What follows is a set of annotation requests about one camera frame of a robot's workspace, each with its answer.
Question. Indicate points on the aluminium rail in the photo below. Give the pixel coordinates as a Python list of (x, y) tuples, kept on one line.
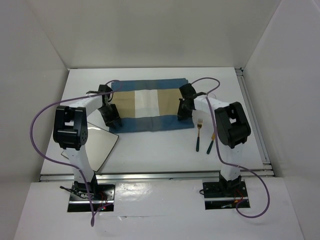
[(154, 176), (267, 165)]

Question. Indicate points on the gold knife green handle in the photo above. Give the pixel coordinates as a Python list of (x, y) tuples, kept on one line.
[(211, 144)]

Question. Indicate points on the front aluminium rail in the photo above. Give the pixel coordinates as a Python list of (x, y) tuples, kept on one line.
[(154, 176)]

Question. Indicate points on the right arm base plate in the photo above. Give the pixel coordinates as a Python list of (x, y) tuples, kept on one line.
[(216, 199)]

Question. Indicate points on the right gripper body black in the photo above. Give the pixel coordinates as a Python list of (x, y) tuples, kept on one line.
[(183, 108)]

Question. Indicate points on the clear plastic cup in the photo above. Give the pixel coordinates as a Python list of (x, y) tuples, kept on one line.
[(212, 95)]

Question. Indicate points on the square white plate dark rim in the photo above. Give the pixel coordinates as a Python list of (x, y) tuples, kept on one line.
[(99, 146)]

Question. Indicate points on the gold fork green handle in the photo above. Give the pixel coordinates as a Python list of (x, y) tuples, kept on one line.
[(199, 126)]

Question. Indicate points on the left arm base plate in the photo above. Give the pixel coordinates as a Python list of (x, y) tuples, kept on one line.
[(103, 200)]

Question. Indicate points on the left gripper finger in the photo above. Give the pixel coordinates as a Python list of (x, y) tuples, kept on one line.
[(111, 125), (119, 122)]

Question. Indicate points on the right side aluminium rail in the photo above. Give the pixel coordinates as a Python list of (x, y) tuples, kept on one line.
[(267, 165)]

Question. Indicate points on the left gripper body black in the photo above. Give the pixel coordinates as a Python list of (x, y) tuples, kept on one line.
[(109, 113)]

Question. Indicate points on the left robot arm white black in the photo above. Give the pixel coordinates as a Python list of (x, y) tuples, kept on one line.
[(71, 132)]

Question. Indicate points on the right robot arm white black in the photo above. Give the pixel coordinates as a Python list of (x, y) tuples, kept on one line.
[(231, 128)]

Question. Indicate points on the blue beige white cloth placemat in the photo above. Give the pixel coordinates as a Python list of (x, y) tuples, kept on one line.
[(149, 105)]

